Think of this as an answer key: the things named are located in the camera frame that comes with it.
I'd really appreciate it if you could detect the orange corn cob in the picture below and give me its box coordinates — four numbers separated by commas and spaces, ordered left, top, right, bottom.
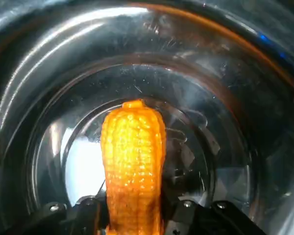
100, 98, 168, 235

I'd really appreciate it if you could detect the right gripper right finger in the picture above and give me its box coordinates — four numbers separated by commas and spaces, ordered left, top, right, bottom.
163, 198, 267, 235

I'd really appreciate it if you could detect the pale green steel pot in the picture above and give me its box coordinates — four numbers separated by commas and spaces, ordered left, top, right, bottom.
0, 0, 294, 235

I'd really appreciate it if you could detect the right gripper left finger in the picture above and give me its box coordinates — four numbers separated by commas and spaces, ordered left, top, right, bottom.
19, 194, 109, 235

